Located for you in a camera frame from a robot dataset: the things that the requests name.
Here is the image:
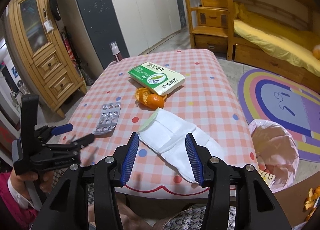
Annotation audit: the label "person's left hand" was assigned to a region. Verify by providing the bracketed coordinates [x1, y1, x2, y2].
[10, 168, 54, 200]

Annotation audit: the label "orange peel pile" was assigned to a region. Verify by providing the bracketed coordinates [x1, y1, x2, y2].
[303, 186, 320, 222]

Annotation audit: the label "wooden stair drawers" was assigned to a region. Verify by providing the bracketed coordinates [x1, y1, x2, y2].
[185, 0, 234, 60]

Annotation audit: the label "pink checkered tablecloth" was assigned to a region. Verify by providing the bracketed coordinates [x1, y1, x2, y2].
[58, 49, 258, 197]

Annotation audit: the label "wooden cabinet with glass door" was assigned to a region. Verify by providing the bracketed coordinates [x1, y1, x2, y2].
[7, 0, 87, 117]

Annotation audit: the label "silver pill blister pack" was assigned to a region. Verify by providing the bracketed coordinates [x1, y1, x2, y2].
[93, 101, 121, 136]

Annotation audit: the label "orange plush toy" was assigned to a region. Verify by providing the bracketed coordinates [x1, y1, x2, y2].
[312, 45, 320, 60]

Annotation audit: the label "wooden bunk bed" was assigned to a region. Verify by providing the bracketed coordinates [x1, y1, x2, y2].
[232, 13, 319, 92]

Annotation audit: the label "white spray bottle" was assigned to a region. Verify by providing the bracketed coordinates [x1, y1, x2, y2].
[110, 41, 123, 62]

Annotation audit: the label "green white medicine box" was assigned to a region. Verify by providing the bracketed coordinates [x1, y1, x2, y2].
[128, 62, 185, 96]

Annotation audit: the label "phone on gripper mount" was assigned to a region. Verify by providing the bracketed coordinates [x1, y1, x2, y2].
[12, 94, 39, 173]

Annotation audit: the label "yellow mattress sheet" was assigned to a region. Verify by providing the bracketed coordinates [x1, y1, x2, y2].
[234, 2, 319, 77]

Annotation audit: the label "pink trash bag bin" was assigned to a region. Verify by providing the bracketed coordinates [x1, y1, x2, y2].
[248, 119, 299, 193]

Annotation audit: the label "brown cardboard sheet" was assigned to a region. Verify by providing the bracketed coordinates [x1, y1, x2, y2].
[274, 172, 320, 227]

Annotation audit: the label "rainbow oval rug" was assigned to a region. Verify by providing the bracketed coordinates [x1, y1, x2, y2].
[238, 68, 319, 163]

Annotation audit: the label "white cloth pad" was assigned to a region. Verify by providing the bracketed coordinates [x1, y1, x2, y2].
[138, 108, 225, 183]

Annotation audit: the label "tangerine with peel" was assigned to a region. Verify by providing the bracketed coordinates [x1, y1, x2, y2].
[135, 87, 167, 110]

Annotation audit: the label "white wardrobe with round holes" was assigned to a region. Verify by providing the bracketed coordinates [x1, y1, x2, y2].
[76, 0, 187, 68]

